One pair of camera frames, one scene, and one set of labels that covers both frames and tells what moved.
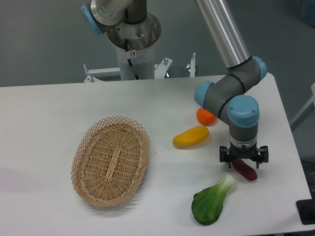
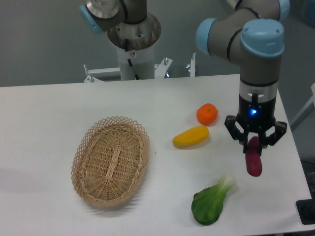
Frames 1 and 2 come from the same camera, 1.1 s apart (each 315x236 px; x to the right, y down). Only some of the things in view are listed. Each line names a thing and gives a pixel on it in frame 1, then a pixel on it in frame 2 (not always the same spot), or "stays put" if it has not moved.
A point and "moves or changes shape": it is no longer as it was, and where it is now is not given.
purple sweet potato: x=245 y=170 moves or changes shape
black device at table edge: x=306 y=208 stays put
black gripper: x=226 y=154 to x=256 y=117
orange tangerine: x=205 y=117 stays put
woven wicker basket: x=110 y=160 stays put
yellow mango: x=193 y=135 stays put
